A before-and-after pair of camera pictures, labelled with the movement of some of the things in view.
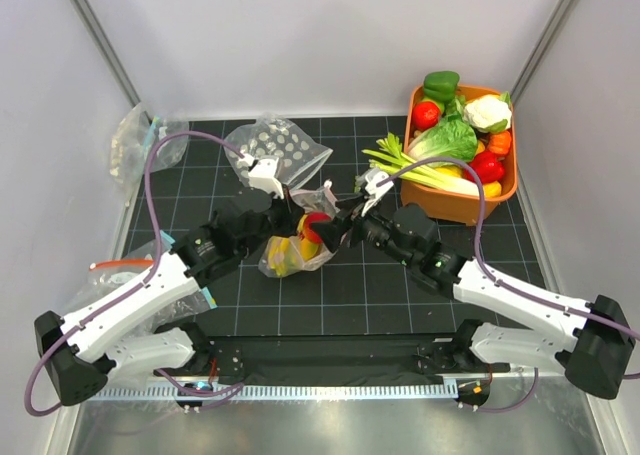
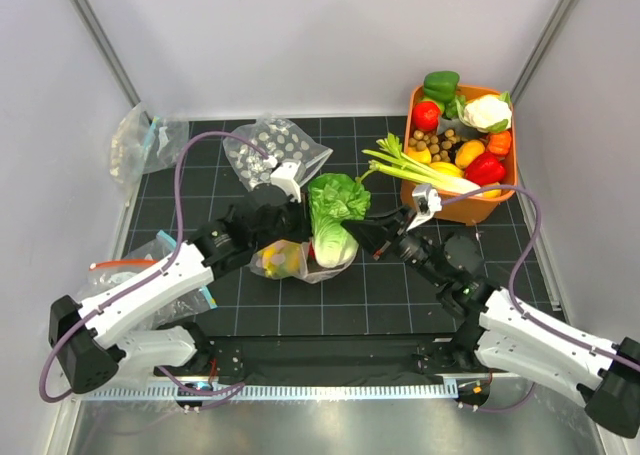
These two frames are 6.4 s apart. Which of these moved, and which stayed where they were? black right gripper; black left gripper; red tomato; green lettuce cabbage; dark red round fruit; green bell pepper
Moved: green lettuce cabbage; dark red round fruit
Stayed: black left gripper; red tomato; green bell pepper; black right gripper
